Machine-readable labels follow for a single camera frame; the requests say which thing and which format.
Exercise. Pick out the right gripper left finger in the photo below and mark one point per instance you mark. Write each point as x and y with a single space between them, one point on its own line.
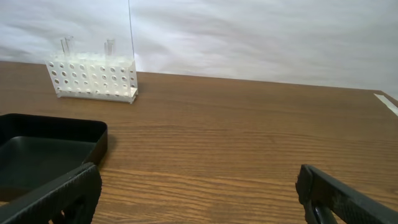
56 196

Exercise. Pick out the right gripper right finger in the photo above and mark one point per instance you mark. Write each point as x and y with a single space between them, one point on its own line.
348 199

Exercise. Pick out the white test tube rack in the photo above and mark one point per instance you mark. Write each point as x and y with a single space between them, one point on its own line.
93 77

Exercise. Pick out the black tray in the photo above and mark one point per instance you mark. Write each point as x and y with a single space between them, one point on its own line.
46 155

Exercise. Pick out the clear test tube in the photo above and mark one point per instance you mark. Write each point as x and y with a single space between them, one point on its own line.
63 48
106 49
69 46
111 47

